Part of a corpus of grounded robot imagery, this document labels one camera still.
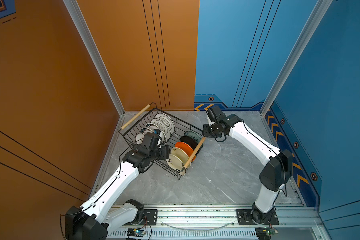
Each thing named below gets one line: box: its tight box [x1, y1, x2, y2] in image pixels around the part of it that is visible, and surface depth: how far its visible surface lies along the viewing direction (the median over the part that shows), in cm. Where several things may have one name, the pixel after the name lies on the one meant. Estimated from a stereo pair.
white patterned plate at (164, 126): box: [150, 118, 172, 141], surface depth 101 cm
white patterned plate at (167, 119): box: [154, 113, 175, 135], surface depth 102 cm
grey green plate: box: [184, 130, 203, 144], surface depth 96 cm
